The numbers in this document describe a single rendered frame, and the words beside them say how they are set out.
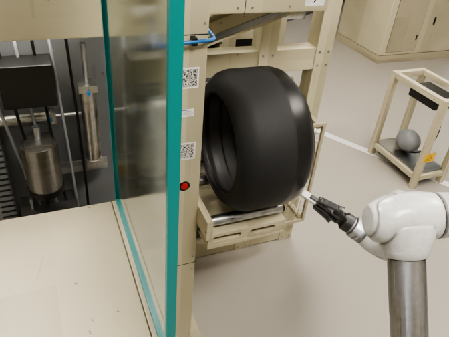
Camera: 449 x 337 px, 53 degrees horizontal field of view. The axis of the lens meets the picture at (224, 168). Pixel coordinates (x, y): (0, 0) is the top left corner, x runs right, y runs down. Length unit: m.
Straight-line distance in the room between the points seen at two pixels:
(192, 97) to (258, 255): 1.66
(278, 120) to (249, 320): 1.40
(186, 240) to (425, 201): 1.03
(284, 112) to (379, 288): 1.70
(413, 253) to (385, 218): 0.12
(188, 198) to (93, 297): 0.80
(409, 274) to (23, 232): 1.03
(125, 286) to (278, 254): 2.02
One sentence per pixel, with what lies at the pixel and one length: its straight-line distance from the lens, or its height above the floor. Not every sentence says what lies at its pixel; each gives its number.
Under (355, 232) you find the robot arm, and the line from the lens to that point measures 1.83.
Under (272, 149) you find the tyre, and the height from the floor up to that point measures 1.30.
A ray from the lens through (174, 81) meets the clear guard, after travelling 0.57.
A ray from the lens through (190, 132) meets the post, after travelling 1.62.
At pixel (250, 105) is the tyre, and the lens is 1.58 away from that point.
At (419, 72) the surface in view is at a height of 0.78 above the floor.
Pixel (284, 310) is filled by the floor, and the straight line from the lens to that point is 2.74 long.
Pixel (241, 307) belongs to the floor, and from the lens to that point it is 2.71.
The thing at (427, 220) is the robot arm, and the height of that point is 1.38.
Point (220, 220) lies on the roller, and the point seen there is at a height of 0.91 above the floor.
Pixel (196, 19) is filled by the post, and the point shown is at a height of 1.70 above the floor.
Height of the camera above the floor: 2.11
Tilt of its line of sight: 34 degrees down
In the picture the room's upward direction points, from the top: 6 degrees clockwise
